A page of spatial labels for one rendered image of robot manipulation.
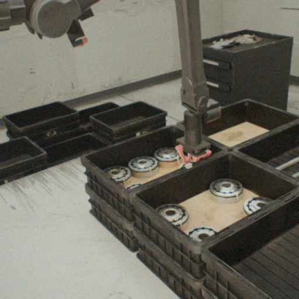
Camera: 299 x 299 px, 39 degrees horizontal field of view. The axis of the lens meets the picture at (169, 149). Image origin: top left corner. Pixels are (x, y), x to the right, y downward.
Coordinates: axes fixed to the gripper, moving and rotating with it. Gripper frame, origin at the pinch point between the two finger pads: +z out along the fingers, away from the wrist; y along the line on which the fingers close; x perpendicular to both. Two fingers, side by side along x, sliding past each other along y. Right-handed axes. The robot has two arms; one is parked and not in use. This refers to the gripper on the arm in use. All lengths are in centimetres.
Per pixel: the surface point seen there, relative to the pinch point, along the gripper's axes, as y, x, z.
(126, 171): 13.8, 17.9, 1.4
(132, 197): -10.2, 30.5, -5.8
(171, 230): -27.9, 31.0, -5.0
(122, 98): 286, -143, 88
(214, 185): -12.2, 1.7, 1.2
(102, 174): 6.2, 30.6, -5.7
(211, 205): -16.5, 7.1, 4.0
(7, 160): 127, 28, 39
